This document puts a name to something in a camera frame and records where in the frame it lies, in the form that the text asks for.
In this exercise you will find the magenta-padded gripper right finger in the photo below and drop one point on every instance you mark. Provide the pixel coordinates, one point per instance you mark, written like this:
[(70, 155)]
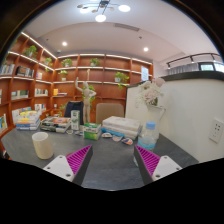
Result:
[(163, 166)]

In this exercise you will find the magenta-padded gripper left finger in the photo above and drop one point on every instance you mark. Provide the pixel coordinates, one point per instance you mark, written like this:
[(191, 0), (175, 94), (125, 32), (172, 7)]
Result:
[(60, 165)]

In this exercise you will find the clear blue-capped water bottle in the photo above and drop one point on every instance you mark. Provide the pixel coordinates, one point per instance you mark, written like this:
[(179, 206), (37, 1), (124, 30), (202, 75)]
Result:
[(147, 138)]

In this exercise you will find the cream plastic cup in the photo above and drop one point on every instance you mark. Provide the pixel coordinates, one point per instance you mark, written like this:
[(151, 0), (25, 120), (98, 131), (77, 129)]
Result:
[(42, 146)]

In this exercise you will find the small colourful badge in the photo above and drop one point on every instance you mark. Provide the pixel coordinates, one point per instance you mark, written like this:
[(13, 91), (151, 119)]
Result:
[(106, 135), (117, 138), (79, 133), (127, 141), (69, 131)]

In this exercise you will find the dark magazine stack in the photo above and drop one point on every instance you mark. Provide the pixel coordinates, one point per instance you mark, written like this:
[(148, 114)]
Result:
[(55, 124)]

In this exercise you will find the tall white green carton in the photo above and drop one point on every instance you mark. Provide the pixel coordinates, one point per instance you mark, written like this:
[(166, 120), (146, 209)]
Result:
[(75, 120)]

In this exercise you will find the white green tissue box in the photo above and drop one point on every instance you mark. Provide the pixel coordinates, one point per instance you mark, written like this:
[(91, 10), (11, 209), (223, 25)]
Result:
[(92, 127)]

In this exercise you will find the colourful book stack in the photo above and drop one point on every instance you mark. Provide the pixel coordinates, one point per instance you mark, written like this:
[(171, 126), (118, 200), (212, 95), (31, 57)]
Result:
[(28, 120)]

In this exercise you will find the blue book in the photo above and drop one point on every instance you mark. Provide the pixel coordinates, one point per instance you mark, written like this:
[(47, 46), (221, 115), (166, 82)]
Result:
[(110, 132)]

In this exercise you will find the beige upholstered chair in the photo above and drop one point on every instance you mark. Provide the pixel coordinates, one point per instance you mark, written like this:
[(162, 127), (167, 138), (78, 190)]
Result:
[(109, 112)]

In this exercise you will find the pink white flower bouquet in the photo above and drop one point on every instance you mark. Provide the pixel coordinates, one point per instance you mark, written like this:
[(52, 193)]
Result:
[(150, 93)]

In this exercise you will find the dark framed interior window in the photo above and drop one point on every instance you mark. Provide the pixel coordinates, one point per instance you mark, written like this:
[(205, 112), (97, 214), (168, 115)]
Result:
[(208, 66)]

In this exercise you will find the recessed ceiling spotlight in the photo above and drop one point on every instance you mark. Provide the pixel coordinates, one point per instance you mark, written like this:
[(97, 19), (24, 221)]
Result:
[(64, 43), (145, 49)]

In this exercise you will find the ceiling air vent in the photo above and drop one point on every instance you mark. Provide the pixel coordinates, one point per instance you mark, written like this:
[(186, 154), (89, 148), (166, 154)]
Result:
[(126, 27)]

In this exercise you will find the multi-bulb ceiling lamp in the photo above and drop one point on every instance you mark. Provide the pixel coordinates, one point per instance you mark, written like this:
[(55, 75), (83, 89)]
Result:
[(101, 17)]

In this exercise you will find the white wall socket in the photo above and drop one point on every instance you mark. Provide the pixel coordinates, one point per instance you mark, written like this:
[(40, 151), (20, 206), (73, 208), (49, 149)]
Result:
[(216, 130)]

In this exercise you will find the wooden wall shelf unit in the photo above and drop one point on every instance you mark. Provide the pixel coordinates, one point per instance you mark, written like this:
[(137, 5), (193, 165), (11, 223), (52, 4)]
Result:
[(100, 71)]

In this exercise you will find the black track light rail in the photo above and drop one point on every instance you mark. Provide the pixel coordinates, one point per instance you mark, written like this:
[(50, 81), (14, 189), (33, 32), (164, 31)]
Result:
[(191, 57)]

